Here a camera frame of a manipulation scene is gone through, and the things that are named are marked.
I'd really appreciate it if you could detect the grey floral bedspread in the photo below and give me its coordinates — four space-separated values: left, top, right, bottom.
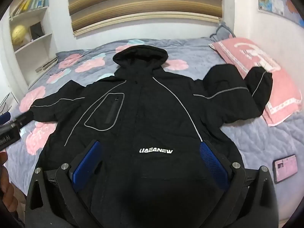
5 37 304 228

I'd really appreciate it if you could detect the pink pillow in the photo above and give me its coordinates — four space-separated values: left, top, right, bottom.
209 37 302 127

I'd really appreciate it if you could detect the grey cushion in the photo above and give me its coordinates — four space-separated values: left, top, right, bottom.
210 21 237 44

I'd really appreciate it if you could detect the striped window blind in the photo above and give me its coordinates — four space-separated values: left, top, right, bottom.
66 0 224 37

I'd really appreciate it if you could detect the black hooded jacket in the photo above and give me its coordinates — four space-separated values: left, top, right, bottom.
28 45 273 228

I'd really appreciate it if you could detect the yellow globe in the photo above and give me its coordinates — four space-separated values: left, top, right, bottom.
11 24 28 45

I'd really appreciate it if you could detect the black box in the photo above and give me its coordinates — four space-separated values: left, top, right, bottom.
29 22 44 40

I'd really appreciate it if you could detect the phone with pink case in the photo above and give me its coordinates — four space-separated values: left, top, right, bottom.
272 154 298 184

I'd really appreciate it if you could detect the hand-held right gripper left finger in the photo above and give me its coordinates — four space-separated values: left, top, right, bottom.
25 140 105 228

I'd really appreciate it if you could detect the person's left hand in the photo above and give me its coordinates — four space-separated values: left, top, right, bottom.
0 151 19 220

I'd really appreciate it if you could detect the wall map poster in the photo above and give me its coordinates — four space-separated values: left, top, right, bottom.
256 0 304 28

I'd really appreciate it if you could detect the white bookshelf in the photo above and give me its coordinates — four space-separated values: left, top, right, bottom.
0 0 57 88

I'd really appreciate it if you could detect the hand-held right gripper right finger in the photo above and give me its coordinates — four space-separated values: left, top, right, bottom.
199 140 279 228

